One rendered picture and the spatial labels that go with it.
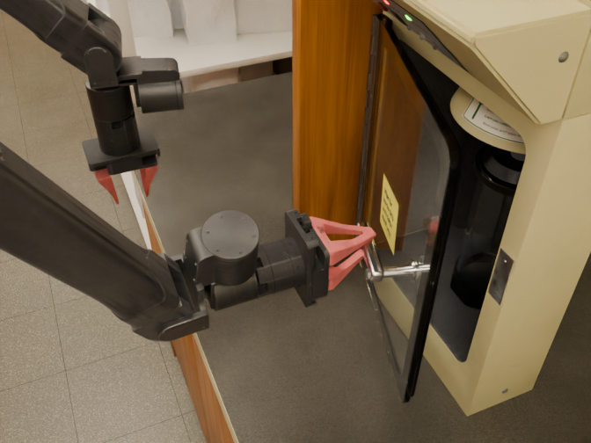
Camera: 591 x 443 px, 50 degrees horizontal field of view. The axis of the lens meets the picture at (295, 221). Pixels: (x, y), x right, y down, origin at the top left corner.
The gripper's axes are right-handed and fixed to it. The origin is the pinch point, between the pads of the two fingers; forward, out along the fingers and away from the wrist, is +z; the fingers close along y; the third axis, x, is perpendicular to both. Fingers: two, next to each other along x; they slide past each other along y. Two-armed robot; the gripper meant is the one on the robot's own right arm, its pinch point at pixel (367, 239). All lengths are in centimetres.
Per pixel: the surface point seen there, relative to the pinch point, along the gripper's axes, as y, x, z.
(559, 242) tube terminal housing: 4.6, -12.7, 16.2
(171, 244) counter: -25.9, 36.5, -17.9
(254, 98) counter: -26, 80, 13
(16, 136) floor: -120, 245, -56
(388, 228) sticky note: -3.1, 3.6, 5.2
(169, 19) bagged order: -22, 124, 4
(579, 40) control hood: 28.6, -12.7, 10.0
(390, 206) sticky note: 0.2, 4.1, 5.3
